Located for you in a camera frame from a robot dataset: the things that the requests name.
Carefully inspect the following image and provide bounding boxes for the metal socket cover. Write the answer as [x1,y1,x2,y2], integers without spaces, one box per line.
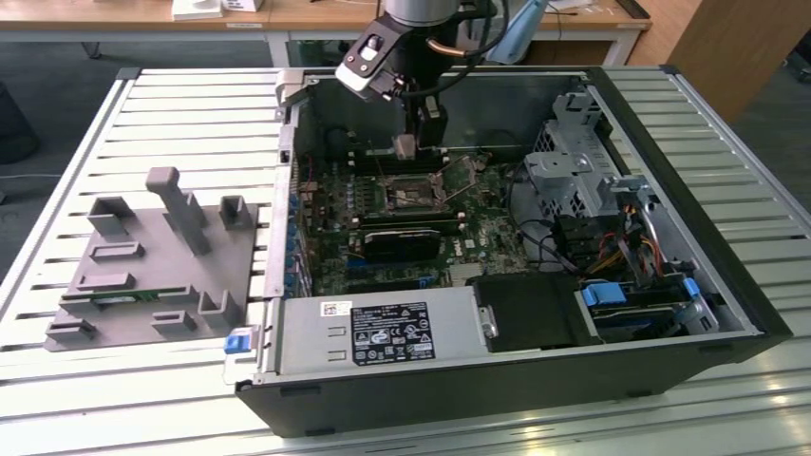
[434,154,487,202]

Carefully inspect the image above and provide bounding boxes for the wooden desk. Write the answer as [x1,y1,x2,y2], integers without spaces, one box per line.
[0,0,654,67]

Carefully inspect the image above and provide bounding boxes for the silver power supply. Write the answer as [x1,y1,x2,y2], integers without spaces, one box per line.
[253,292,495,381]

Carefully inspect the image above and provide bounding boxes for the thin metal locking lever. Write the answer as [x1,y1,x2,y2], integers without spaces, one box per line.
[367,141,390,187]

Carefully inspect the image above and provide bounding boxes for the black graphics card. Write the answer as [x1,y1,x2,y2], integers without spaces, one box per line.
[351,227,443,265]

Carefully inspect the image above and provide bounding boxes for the CPU socket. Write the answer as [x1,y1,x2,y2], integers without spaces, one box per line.
[378,175,443,216]

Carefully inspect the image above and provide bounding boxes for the green motherboard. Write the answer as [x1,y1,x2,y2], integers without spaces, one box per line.
[291,146,541,298]

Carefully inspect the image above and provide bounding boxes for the silver CPU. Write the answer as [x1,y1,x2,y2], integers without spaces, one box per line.
[391,134,419,162]

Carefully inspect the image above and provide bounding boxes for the black RAM slot bank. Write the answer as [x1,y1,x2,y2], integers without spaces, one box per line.
[354,211,465,235]
[351,145,449,176]

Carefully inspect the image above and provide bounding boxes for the black plastic shroud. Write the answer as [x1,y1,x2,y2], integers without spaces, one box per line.
[469,273,601,352]

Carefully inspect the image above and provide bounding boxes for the grey parts rack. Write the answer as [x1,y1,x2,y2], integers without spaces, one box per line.
[42,165,274,353]

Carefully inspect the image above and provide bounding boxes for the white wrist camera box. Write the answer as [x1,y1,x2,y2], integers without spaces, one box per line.
[334,28,407,104]

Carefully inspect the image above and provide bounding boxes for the silver drive cage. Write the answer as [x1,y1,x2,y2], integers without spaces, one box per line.
[522,92,661,229]

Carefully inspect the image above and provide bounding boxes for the green RAM stick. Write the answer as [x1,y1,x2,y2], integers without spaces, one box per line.
[88,284,191,305]

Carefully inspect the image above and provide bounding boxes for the wooden cabinet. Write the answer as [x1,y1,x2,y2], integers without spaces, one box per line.
[658,0,811,124]

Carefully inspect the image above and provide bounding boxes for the black PC case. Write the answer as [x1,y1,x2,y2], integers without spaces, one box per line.
[233,65,798,438]

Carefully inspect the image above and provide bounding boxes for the blue case latch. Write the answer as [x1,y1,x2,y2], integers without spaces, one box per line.
[225,326,257,355]

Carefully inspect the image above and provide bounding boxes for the coloured power wire bundle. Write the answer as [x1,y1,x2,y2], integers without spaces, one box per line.
[586,201,671,289]

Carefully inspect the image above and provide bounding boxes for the blue disk carrier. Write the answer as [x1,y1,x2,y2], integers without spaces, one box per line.
[579,280,629,309]

